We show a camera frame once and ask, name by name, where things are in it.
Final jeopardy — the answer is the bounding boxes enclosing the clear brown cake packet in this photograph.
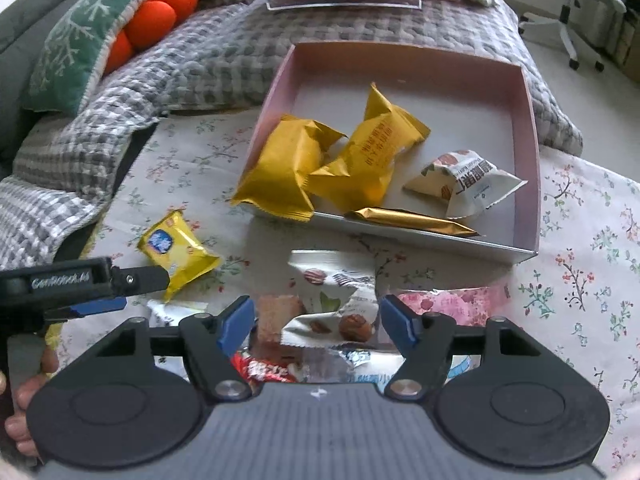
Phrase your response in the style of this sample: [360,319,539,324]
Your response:
[252,294,308,361]

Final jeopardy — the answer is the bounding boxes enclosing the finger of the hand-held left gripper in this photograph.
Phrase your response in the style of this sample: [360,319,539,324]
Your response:
[111,266,171,297]
[42,296,128,322]

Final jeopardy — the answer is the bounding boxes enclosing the pink snack packet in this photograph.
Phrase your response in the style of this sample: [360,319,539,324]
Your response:
[395,285,513,331]

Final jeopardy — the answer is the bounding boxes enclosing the yellow blue print snack packet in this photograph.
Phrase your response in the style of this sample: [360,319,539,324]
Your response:
[137,210,222,303]

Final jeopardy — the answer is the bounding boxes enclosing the yellow red print snack packet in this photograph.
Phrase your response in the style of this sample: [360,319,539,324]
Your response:
[307,82,432,213]

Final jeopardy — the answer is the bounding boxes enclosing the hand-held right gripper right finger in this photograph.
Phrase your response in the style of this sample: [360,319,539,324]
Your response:
[380,294,538,402]

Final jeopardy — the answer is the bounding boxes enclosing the silver blue print snack packet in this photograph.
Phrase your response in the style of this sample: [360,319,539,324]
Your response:
[300,347,406,386]

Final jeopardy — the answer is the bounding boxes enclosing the small orange plush cushion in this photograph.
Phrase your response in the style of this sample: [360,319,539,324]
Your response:
[102,0,199,76]

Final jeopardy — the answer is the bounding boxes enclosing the green snowflake pillow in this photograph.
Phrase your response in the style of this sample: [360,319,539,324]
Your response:
[20,0,173,116]

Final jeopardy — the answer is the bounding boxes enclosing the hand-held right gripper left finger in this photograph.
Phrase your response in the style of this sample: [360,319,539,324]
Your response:
[102,296,257,402]

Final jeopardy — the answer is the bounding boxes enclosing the plain yellow snack packet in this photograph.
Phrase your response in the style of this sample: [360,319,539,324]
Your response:
[230,115,348,223]

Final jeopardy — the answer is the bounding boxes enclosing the white office chair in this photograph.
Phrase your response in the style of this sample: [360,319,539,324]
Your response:
[517,0,628,72]

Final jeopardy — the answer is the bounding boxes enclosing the red white snack packet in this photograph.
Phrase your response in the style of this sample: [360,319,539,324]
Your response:
[232,352,301,386]

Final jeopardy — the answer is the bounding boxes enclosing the gold stick snack packet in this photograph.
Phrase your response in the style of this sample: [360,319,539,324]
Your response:
[344,206,486,239]

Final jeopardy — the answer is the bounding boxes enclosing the pink cardboard box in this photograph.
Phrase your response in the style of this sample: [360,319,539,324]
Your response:
[240,41,542,266]

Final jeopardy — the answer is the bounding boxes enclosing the grey checked blanket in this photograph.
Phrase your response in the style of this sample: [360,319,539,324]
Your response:
[0,0,585,271]

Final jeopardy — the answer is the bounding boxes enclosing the dark grey sofa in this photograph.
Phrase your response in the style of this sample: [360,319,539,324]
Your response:
[0,0,121,161]

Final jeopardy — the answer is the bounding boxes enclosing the white nut snack packet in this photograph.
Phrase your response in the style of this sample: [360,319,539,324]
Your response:
[280,250,396,356]
[402,149,528,219]

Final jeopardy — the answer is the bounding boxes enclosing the person's left hand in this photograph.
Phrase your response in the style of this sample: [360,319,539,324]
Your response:
[4,347,60,458]

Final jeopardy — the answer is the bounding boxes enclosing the white green snack packet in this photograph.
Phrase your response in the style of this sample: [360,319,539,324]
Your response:
[146,299,210,328]

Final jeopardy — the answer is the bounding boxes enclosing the floral bed sheet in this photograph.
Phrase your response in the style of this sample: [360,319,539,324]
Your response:
[45,110,640,471]

